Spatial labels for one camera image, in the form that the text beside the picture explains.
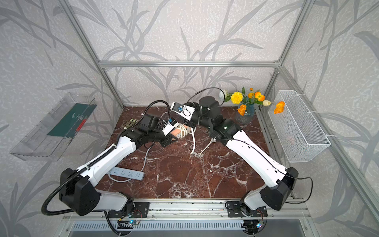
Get pink power strip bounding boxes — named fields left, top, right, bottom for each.
left=170, top=123, right=192, bottom=139

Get white power strip cord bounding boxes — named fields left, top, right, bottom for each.
left=176, top=122, right=217, bottom=157

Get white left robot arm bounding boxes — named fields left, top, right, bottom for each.
left=41, top=108, right=174, bottom=216

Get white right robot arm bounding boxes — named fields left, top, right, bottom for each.
left=182, top=96, right=301, bottom=213

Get blue-white power strip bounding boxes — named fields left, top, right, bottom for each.
left=109, top=167, right=145, bottom=182

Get wooden brush green bristles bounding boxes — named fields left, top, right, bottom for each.
left=121, top=118, right=139, bottom=129

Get blue glass vase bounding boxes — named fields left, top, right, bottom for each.
left=235, top=104, right=255, bottom=124

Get yellow orange flower bouquet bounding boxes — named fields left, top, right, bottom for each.
left=219, top=87, right=272, bottom=107

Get red pen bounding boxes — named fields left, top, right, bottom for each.
left=76, top=119, right=87, bottom=132

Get green booklet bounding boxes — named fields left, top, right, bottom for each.
left=47, top=103, right=97, bottom=138

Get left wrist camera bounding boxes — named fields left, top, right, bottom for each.
left=162, top=118, right=179, bottom=136

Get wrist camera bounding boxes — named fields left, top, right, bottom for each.
left=162, top=118, right=179, bottom=136
left=171, top=102, right=195, bottom=120

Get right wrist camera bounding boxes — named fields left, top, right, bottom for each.
left=171, top=102, right=195, bottom=120

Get white wire mesh basket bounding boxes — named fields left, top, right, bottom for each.
left=268, top=90, right=331, bottom=163

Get clear plastic wall bin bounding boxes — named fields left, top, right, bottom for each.
left=10, top=93, right=97, bottom=162

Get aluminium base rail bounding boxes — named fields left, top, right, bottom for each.
left=62, top=197, right=311, bottom=221

